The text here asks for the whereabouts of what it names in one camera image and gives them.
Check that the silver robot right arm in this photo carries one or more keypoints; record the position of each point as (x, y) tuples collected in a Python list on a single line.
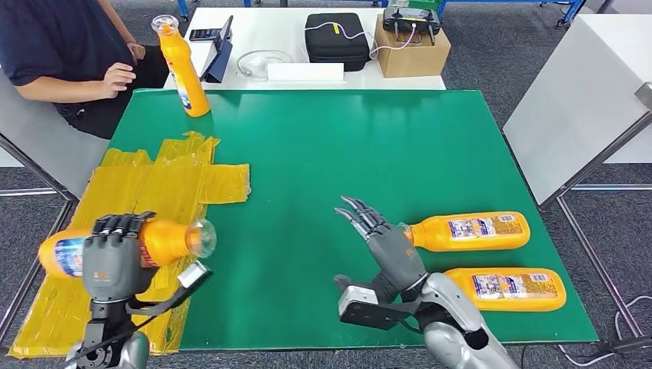
[(448, 346)]

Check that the white side table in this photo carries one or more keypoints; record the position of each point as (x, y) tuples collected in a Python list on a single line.
[(575, 102), (40, 147)]

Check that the person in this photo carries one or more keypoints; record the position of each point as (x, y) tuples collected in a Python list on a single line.
[(46, 40)]

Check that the green plastic bin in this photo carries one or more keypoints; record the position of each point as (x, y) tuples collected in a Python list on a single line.
[(425, 4)]

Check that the grey metal table frame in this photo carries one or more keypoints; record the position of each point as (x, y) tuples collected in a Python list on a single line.
[(593, 163), (35, 169)]

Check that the blue metal rack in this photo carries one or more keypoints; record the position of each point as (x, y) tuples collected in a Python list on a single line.
[(573, 9), (247, 2), (182, 7)]

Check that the orange detergent bottle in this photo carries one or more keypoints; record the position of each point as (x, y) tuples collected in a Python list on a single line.
[(186, 76), (458, 290), (438, 237), (168, 242)]

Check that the long white box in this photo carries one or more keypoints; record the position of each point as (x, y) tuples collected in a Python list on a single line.
[(305, 72)]

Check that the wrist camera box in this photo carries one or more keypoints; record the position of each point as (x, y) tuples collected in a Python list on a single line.
[(366, 310), (192, 275)]

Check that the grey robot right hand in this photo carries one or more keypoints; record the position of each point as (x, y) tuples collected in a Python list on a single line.
[(397, 259)]

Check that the brown cardboard box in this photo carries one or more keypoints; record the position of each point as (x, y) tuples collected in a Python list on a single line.
[(412, 62)]

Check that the person's right forearm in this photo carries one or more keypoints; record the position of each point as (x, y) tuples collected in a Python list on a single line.
[(61, 90)]

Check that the person's right hand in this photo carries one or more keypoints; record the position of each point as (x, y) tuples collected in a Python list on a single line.
[(116, 80)]

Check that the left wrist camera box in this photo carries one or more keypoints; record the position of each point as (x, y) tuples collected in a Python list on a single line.
[(192, 275)]

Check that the white plastic container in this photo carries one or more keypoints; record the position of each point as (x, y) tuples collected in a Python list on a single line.
[(400, 2)]

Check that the black smartphone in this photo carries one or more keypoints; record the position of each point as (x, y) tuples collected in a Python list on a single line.
[(203, 34)]

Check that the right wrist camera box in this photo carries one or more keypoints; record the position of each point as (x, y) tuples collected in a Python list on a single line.
[(366, 310)]

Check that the tablet with blue cover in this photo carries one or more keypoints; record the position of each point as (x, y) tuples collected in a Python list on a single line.
[(220, 58)]

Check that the green table mat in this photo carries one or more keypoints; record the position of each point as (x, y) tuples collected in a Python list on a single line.
[(316, 153)]

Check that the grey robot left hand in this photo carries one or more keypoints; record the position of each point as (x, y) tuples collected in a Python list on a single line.
[(109, 270)]

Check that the black zip case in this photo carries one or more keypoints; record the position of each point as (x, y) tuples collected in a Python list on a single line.
[(336, 49)]

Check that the yellow plastic sheet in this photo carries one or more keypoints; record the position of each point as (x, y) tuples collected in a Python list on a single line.
[(117, 188)]

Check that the person's left hand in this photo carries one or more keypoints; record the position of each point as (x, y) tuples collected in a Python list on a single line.
[(136, 51)]

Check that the black remote controller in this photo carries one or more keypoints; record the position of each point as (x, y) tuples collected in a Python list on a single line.
[(411, 20)]

